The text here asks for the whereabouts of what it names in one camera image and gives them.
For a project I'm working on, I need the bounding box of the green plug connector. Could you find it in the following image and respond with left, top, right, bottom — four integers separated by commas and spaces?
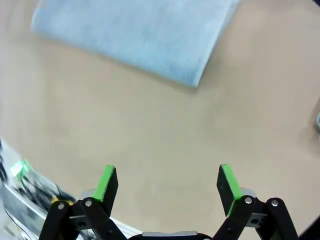
9, 158, 33, 181

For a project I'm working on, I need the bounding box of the light blue towel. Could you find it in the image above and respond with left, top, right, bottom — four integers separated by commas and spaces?
31, 0, 241, 88

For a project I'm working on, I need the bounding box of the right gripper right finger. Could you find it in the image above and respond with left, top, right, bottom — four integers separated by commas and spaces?
212, 163, 300, 240

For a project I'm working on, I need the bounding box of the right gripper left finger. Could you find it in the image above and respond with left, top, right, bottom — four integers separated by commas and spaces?
38, 164, 126, 240

